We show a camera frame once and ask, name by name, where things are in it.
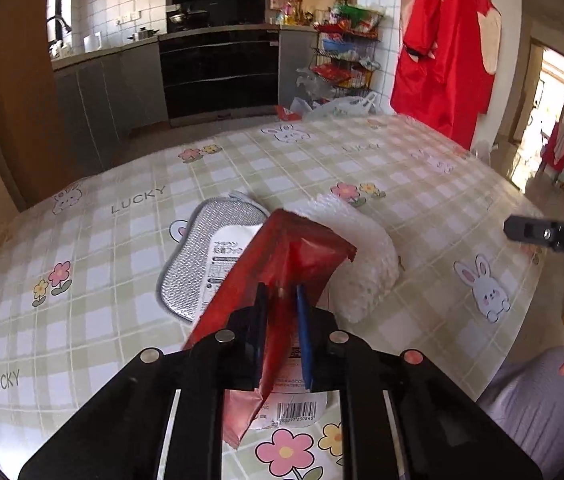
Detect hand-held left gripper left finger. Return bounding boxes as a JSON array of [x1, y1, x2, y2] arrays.
[[18, 282, 269, 480]]

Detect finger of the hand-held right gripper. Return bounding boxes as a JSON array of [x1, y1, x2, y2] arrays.
[[503, 215, 564, 256]]

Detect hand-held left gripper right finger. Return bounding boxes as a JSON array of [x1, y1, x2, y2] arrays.
[[296, 285, 545, 480]]

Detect dark red wrapper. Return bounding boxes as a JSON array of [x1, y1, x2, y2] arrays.
[[182, 208, 357, 450]]

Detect silver mesh pad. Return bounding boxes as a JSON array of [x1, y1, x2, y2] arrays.
[[156, 191, 270, 323]]

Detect person's right leg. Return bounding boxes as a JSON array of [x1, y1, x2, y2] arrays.
[[476, 342, 564, 471]]

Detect red apron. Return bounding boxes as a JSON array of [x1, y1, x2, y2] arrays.
[[391, 0, 502, 148]]

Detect clear plastic bag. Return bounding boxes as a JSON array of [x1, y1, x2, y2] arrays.
[[296, 65, 333, 106]]

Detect black built-in oven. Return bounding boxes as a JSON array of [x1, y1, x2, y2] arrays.
[[158, 27, 281, 128]]

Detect grey narrow cabinet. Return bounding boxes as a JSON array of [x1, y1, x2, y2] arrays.
[[278, 25, 323, 106]]

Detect grey kitchen cabinets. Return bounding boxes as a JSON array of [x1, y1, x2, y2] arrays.
[[52, 42, 170, 171]]

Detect black wok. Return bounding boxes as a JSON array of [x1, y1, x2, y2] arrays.
[[168, 9, 209, 25]]

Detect brown wooden partition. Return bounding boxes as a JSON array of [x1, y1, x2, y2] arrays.
[[0, 0, 130, 211]]

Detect kitchen faucet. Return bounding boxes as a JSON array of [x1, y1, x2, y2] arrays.
[[46, 16, 72, 43]]

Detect white handled shopping bag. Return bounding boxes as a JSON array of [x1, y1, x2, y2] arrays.
[[312, 92, 379, 120]]

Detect black wire snack rack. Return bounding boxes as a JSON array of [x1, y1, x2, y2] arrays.
[[309, 5, 383, 106]]

